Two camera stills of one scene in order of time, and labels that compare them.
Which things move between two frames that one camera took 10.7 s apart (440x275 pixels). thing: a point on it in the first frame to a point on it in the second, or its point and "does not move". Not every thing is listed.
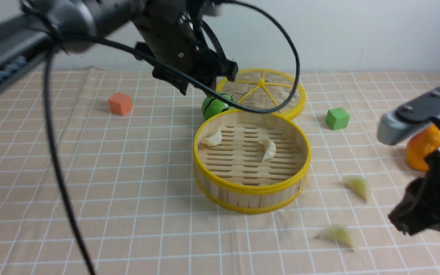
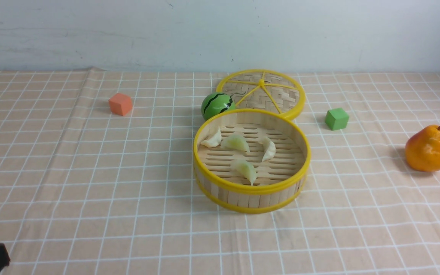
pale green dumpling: x=338 y=233 to x=236 y=140
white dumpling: x=269 y=148 does not move
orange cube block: x=120 y=103 does not move
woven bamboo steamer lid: x=265 y=89 does not move
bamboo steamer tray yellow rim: x=251 y=161 does not move
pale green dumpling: x=359 y=185 to x=248 y=170
